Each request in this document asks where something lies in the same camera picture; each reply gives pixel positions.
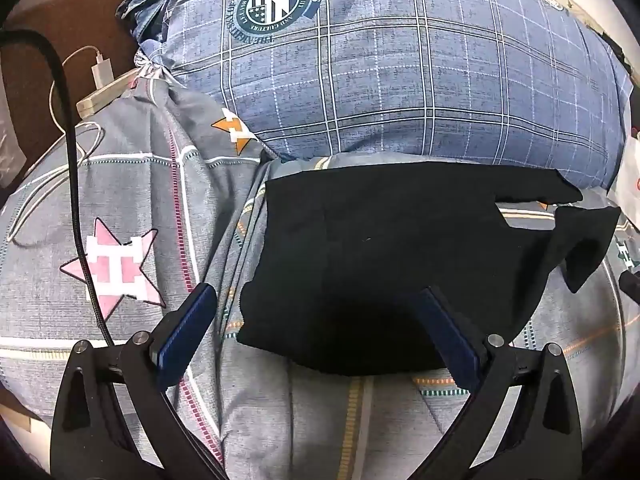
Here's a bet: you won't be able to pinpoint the blue plaid pillow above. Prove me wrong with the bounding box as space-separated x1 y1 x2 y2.
116 0 632 191

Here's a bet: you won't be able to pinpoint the white charging cable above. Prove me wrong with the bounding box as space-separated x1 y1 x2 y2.
7 46 106 248

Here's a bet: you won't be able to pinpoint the black pants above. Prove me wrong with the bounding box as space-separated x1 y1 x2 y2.
236 162 622 377

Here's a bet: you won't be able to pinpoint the beige power strip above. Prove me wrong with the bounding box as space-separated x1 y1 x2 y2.
76 69 146 116

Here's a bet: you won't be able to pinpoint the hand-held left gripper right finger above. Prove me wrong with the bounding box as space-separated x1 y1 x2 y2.
412 286 583 480

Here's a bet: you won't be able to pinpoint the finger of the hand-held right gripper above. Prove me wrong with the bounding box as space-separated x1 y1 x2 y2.
619 269 640 306

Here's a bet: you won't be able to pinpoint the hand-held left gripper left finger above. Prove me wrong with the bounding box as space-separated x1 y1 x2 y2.
50 282 226 480

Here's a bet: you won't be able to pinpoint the grey printed bedsheet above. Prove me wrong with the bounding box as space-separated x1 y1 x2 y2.
0 67 640 480

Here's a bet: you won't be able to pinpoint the black braided cable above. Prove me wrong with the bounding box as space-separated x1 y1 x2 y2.
0 29 115 347

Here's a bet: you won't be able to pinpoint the white charger plug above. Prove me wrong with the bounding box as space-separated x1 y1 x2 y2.
90 57 117 88

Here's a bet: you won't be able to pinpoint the brown headboard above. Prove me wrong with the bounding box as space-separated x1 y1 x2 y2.
0 0 151 201

